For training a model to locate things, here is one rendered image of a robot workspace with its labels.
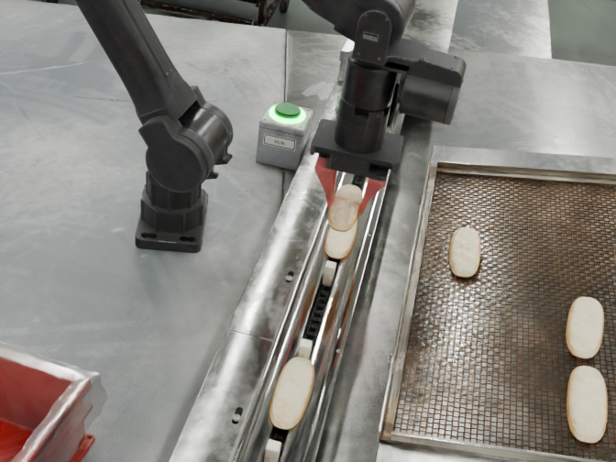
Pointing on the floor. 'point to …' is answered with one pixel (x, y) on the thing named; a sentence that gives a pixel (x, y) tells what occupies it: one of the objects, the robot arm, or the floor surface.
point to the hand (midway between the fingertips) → (346, 203)
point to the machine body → (503, 27)
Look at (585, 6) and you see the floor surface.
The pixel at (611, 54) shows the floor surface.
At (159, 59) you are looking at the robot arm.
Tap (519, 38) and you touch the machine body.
